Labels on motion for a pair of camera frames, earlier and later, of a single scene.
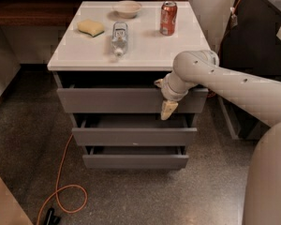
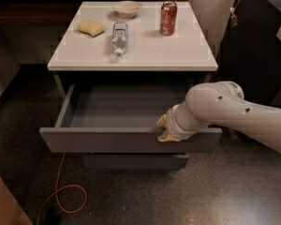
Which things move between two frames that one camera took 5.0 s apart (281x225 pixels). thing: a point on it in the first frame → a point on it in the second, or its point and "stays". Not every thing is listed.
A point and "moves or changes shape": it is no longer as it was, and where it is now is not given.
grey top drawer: (127, 100) moves or changes shape
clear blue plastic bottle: (119, 37) stays
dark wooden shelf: (56, 10) stays
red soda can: (168, 18) stays
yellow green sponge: (91, 27) stays
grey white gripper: (170, 92) → (172, 123)
